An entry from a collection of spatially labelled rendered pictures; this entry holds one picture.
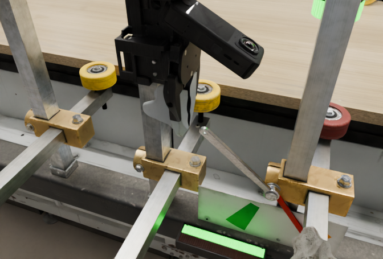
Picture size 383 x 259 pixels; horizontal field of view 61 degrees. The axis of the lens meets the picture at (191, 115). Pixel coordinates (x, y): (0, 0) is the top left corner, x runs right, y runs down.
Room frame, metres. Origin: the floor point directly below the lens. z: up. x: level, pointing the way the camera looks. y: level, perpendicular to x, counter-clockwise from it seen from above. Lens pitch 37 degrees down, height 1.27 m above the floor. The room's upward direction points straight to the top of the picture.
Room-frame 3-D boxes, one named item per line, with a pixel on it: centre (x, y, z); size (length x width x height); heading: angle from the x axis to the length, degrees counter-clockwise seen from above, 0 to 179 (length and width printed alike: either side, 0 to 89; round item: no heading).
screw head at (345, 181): (0.35, -0.24, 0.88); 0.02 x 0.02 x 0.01
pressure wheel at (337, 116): (0.49, -0.26, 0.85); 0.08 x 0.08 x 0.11
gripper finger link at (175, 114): (0.34, 0.02, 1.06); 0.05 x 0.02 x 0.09; 160
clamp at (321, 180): (0.37, -0.19, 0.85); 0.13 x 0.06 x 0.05; 70
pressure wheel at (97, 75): (0.66, 0.22, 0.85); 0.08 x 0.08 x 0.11
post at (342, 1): (0.38, -0.17, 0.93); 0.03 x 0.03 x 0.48; 70
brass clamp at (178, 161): (0.45, 0.04, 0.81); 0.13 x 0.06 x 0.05; 70
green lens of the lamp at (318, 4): (0.42, -0.19, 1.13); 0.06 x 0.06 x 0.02
